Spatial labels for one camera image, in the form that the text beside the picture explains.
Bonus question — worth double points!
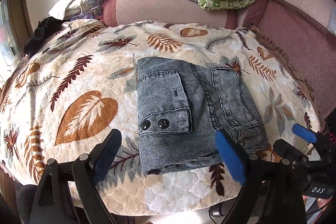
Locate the grey-blue denim pants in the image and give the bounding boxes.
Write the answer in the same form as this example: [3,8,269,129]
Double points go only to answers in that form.
[137,57,268,174]

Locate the black garment on sofa end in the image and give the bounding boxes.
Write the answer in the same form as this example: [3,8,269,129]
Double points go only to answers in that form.
[23,16,66,58]

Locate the purple printed packet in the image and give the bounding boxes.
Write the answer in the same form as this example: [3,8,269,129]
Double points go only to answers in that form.
[70,6,102,21]

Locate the cream pillow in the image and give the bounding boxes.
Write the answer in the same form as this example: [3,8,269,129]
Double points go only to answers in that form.
[49,0,95,20]

